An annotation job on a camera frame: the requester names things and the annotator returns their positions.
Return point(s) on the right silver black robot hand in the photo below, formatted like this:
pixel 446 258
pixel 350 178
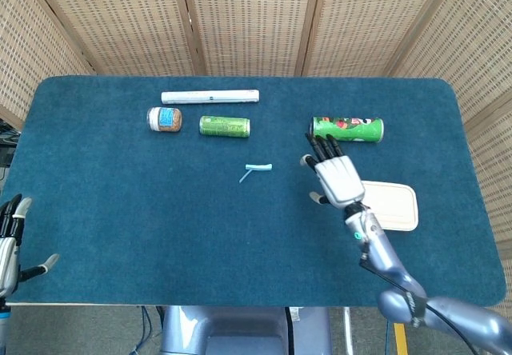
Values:
pixel 340 179

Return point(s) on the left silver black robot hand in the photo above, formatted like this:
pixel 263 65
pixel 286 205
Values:
pixel 8 251

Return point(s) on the light blue strip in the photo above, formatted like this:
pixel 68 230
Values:
pixel 259 167

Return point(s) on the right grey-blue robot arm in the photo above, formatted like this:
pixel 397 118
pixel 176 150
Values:
pixel 384 259

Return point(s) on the green chips tube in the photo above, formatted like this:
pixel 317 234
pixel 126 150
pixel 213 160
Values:
pixel 352 128

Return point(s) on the green drink can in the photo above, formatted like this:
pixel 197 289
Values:
pixel 224 126

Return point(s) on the white table leg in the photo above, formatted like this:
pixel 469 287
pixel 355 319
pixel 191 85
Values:
pixel 348 331

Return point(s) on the white cylindrical tube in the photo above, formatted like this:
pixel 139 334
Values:
pixel 208 96

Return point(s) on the teal table mat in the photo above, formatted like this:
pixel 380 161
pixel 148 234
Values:
pixel 160 211

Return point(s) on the woven folding screen panel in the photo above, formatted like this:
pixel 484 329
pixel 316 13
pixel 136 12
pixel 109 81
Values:
pixel 480 71
pixel 120 23
pixel 248 19
pixel 24 51
pixel 368 23

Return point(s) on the grey-blue robot torso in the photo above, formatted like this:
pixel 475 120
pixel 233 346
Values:
pixel 240 331

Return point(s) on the clear jar with brown granules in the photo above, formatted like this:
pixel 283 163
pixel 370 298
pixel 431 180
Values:
pixel 165 119

